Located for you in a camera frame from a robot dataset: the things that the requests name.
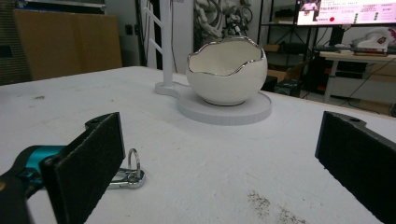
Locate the white eggshell bowl silver rim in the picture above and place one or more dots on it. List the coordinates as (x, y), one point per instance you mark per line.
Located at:
(227, 84)

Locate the light wooden desk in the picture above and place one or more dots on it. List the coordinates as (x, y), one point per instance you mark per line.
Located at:
(358, 57)

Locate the monitor screen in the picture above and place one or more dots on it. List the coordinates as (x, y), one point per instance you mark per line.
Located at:
(348, 12)

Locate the dark ribbed panel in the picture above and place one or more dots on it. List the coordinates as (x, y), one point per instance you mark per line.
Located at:
(12, 56)

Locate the black wall socket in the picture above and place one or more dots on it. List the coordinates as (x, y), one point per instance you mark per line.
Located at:
(128, 29)

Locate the white device with red mark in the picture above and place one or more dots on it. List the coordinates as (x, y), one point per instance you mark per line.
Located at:
(373, 40)

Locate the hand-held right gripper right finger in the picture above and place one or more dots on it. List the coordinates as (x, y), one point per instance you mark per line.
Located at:
(358, 155)

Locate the cardboard box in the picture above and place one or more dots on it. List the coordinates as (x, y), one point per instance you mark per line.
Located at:
(283, 74)

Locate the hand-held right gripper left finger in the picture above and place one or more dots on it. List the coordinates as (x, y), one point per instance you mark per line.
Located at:
(84, 168)

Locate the black metal shelf rack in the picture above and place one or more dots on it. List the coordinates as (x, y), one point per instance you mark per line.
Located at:
(280, 46)

